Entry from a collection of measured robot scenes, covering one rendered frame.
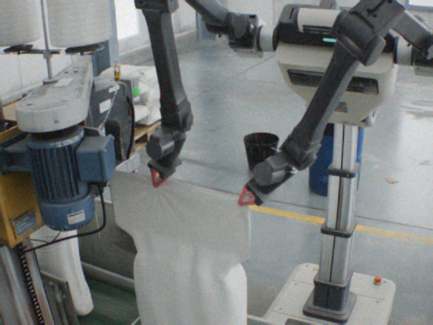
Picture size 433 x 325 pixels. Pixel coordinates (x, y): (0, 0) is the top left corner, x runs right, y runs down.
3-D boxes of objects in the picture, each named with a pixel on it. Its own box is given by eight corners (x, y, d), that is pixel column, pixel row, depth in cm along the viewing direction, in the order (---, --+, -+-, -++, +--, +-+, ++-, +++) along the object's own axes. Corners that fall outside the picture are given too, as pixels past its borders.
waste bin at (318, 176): (369, 177, 391) (375, 100, 365) (356, 206, 350) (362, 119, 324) (314, 168, 412) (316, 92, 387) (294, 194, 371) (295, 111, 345)
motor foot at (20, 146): (56, 164, 127) (51, 133, 123) (25, 182, 117) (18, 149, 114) (32, 159, 131) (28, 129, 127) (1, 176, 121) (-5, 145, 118)
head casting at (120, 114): (138, 153, 175) (130, 70, 163) (93, 181, 155) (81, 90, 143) (76, 142, 188) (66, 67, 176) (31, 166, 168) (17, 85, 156)
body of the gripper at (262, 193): (243, 187, 131) (261, 172, 127) (258, 172, 139) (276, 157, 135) (259, 206, 131) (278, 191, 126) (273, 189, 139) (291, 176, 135)
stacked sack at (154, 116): (185, 110, 529) (185, 96, 523) (150, 130, 475) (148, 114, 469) (152, 106, 548) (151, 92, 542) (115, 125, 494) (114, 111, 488)
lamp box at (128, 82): (141, 101, 171) (138, 76, 168) (133, 105, 168) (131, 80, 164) (123, 100, 175) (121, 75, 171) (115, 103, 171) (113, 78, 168)
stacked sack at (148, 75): (170, 78, 511) (169, 64, 505) (145, 89, 476) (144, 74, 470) (119, 74, 540) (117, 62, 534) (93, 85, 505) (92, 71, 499)
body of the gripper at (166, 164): (145, 166, 145) (153, 146, 141) (163, 154, 154) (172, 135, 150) (163, 179, 144) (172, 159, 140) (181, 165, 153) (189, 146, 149)
